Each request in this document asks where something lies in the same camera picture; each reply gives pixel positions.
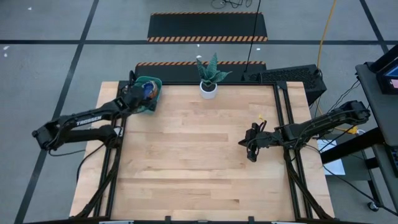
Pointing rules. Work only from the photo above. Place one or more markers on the green snake plant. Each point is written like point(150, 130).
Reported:
point(211, 70)

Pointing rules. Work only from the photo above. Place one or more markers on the teal plastic basket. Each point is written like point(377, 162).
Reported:
point(147, 78)

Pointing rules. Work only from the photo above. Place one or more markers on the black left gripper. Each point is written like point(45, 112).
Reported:
point(134, 95)

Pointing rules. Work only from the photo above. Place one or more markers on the orange measuring cup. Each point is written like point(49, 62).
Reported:
point(153, 95)

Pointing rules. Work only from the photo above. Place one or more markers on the black hazard-striped floor ramp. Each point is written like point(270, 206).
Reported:
point(174, 73)
point(205, 26)

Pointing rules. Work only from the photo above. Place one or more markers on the black side desk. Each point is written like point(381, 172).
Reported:
point(373, 102)

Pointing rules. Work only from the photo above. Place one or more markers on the yellow gripper tag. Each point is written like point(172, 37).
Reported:
point(261, 118)

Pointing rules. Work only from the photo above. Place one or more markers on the black caster wheel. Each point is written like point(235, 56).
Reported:
point(372, 206)

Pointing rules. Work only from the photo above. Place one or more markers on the white plant pot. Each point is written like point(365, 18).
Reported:
point(208, 95)

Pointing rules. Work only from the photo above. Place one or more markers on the black monitor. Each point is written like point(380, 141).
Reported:
point(388, 84)

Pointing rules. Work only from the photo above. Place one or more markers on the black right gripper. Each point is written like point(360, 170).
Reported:
point(264, 140)

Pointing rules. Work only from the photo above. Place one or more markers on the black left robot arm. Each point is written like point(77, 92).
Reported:
point(90, 119)

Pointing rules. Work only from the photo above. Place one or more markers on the white paper sheet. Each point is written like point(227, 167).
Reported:
point(334, 165)

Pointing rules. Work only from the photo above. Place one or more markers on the black perforated computer case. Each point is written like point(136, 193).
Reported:
point(284, 79)

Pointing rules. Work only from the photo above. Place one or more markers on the black table frame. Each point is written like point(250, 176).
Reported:
point(276, 93)

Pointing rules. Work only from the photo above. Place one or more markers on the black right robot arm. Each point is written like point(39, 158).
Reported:
point(317, 124)

